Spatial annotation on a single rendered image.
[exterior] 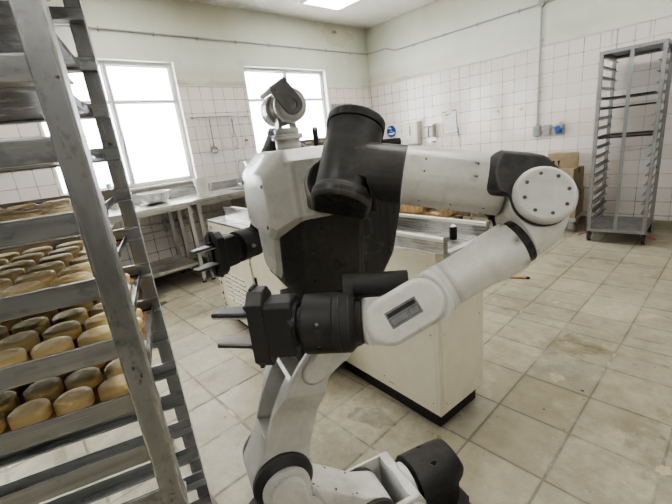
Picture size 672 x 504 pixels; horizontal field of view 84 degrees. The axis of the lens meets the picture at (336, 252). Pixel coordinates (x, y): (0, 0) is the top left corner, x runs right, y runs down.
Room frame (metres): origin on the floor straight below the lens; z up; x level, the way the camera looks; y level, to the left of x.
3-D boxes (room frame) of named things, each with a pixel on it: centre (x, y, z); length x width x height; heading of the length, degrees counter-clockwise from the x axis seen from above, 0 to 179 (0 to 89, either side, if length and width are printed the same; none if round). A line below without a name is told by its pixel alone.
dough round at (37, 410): (0.48, 0.47, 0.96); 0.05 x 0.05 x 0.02
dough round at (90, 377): (0.55, 0.44, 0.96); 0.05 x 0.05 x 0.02
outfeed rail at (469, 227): (2.33, -0.05, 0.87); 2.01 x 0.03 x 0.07; 37
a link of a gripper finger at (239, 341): (0.52, 0.16, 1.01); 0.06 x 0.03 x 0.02; 83
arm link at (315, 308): (0.51, 0.07, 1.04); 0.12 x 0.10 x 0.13; 83
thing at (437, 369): (1.75, -0.31, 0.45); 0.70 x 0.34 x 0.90; 37
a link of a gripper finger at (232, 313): (0.52, 0.16, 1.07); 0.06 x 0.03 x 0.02; 83
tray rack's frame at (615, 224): (3.81, -3.02, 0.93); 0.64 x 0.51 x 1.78; 134
